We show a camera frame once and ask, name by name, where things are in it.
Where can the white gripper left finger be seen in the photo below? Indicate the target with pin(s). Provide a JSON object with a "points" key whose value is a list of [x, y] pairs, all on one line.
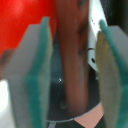
{"points": [[28, 75]]}

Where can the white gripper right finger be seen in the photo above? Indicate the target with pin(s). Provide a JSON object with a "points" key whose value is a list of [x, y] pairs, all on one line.
{"points": [[112, 65]]}

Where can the white fish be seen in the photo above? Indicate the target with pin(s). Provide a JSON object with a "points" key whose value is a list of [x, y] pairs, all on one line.
{"points": [[96, 14]]}

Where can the red grilled sausage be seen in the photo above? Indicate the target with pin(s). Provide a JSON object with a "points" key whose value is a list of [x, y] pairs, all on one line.
{"points": [[72, 19]]}

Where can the red tomato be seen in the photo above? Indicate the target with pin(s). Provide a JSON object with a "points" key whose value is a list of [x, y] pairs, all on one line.
{"points": [[17, 15]]}

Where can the grey frying pan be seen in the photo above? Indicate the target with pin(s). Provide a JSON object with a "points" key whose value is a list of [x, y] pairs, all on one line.
{"points": [[58, 116]]}

